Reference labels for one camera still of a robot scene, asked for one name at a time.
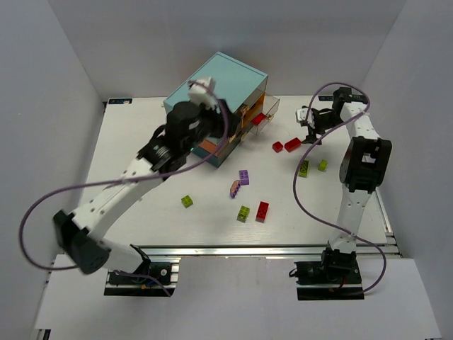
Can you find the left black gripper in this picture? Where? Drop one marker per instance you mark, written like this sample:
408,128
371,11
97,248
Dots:
224,118

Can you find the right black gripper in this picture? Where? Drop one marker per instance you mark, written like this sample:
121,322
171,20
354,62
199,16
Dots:
315,126

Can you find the red long lego brick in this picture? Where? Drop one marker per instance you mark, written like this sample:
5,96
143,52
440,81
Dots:
293,144

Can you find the small red lego brick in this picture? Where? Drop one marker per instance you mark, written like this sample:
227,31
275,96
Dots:
277,147

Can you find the red curved lego piece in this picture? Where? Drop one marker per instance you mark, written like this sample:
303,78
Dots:
257,120

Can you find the clear drawer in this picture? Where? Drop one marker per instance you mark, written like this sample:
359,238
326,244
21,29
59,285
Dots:
266,104

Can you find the purple curved patterned lego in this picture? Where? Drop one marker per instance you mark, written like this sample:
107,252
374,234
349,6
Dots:
234,188

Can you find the red 2x3 lego brick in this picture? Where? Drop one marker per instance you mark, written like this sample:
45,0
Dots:
262,211

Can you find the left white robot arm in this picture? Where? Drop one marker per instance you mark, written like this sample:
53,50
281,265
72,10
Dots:
81,233

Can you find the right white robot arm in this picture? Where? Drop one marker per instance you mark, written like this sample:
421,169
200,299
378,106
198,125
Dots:
364,165

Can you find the small lime lego right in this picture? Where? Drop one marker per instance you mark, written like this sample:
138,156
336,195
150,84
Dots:
322,165

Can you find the lime 2x3 lego right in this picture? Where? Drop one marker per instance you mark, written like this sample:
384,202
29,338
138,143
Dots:
303,169

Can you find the purple 2x3 lego brick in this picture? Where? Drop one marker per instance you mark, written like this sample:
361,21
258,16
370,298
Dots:
244,179

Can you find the lime 2x2 lego left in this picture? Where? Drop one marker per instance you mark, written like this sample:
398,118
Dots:
186,201

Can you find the lime patterned lego centre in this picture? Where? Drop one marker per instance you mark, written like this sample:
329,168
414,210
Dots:
243,213

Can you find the left blue label sticker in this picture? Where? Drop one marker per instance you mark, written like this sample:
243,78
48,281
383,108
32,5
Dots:
119,101

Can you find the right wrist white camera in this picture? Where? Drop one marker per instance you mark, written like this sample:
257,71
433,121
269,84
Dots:
304,117

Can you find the wrist white camera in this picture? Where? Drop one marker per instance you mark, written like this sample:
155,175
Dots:
304,117
200,91

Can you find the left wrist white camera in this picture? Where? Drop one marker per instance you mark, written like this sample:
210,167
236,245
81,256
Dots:
200,91

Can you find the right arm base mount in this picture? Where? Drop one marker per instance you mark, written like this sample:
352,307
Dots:
336,276

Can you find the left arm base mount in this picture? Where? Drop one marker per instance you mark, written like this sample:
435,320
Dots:
151,279

